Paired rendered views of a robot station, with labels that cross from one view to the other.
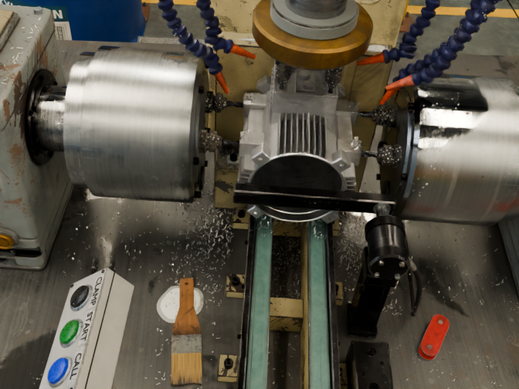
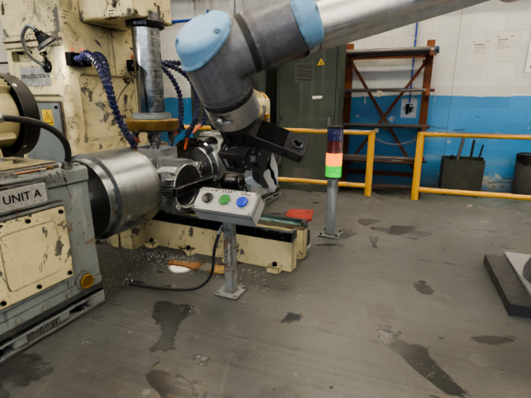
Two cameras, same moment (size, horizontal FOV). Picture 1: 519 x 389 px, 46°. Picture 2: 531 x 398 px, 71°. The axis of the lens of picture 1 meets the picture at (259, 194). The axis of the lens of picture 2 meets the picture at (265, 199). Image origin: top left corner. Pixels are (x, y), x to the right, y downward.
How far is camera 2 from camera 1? 1.06 m
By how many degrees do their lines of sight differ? 61
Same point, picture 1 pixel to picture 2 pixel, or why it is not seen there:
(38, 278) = (109, 304)
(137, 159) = (141, 183)
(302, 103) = (167, 153)
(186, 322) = (194, 264)
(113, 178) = (133, 200)
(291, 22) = (156, 114)
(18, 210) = (92, 248)
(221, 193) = (135, 237)
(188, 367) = (219, 268)
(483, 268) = not seen: hidden behind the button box
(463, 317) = not seen: hidden behind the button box
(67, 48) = not seen: outside the picture
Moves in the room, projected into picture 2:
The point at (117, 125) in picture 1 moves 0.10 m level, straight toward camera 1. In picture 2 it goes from (126, 169) to (160, 170)
